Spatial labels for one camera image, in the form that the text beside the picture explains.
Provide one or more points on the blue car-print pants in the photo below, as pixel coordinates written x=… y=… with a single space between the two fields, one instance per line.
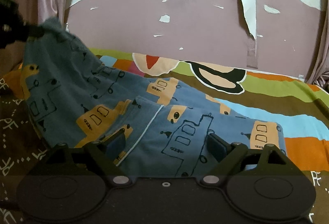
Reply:
x=144 y=121

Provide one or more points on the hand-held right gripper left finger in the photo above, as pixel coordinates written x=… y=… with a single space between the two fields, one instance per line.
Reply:
x=117 y=143

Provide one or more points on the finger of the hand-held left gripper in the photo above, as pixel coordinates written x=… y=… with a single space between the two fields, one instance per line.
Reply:
x=37 y=30

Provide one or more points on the colourful printed bed sheet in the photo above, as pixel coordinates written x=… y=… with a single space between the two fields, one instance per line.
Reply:
x=277 y=105

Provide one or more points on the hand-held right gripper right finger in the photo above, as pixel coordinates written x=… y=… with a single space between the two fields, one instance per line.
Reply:
x=215 y=146

